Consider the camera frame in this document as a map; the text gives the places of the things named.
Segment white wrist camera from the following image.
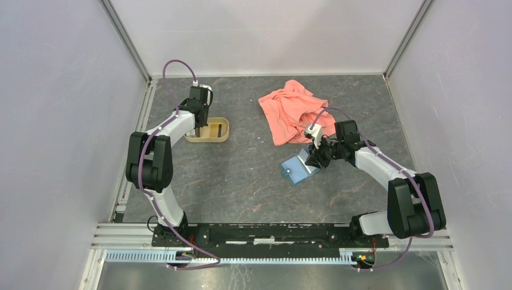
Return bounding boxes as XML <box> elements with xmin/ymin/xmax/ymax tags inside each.
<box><xmin>304</xmin><ymin>123</ymin><xmax>323</xmax><ymax>149</ymax></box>
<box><xmin>193</xmin><ymin>80</ymin><xmax>213</xmax><ymax>106</ymax></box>

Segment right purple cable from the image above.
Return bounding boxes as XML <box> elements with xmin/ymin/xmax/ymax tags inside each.
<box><xmin>309</xmin><ymin>106</ymin><xmax>435</xmax><ymax>273</ymax></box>

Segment blue card holder wallet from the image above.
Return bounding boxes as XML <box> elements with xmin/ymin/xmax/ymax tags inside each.
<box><xmin>280</xmin><ymin>147</ymin><xmax>320</xmax><ymax>186</ymax></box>

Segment white slotted cable duct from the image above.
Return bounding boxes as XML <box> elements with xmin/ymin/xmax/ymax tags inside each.
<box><xmin>104</xmin><ymin>249</ymin><xmax>371</xmax><ymax>266</ymax></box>

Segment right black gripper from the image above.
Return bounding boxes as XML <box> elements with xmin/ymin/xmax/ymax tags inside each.
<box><xmin>304</xmin><ymin>135</ymin><xmax>344</xmax><ymax>169</ymax></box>

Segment pink crumpled cloth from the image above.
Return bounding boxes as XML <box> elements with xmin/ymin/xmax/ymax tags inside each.
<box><xmin>258</xmin><ymin>80</ymin><xmax>328</xmax><ymax>146</ymax></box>

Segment beige oval tray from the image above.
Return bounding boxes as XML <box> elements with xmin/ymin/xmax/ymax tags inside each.
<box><xmin>184</xmin><ymin>117</ymin><xmax>230</xmax><ymax>143</ymax></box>

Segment purple cable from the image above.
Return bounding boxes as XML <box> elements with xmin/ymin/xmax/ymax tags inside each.
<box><xmin>137</xmin><ymin>59</ymin><xmax>222</xmax><ymax>271</ymax></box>
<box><xmin>309</xmin><ymin>106</ymin><xmax>435</xmax><ymax>273</ymax></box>

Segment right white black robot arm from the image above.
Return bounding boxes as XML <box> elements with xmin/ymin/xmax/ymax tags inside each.
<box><xmin>304</xmin><ymin>120</ymin><xmax>446</xmax><ymax>247</ymax></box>

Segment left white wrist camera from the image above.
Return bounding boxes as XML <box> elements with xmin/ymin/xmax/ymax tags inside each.
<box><xmin>193</xmin><ymin>80</ymin><xmax>213</xmax><ymax>106</ymax></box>

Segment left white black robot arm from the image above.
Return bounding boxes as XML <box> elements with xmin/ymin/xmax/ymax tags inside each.
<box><xmin>126</xmin><ymin>85</ymin><xmax>214</xmax><ymax>246</ymax></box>

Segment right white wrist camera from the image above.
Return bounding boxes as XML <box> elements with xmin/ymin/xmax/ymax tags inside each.
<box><xmin>304</xmin><ymin>123</ymin><xmax>323</xmax><ymax>149</ymax></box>

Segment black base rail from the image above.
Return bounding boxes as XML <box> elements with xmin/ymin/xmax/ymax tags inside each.
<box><xmin>152</xmin><ymin>223</ymin><xmax>389</xmax><ymax>258</ymax></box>

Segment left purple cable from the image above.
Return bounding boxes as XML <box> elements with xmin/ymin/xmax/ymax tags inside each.
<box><xmin>137</xmin><ymin>59</ymin><xmax>222</xmax><ymax>271</ymax></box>

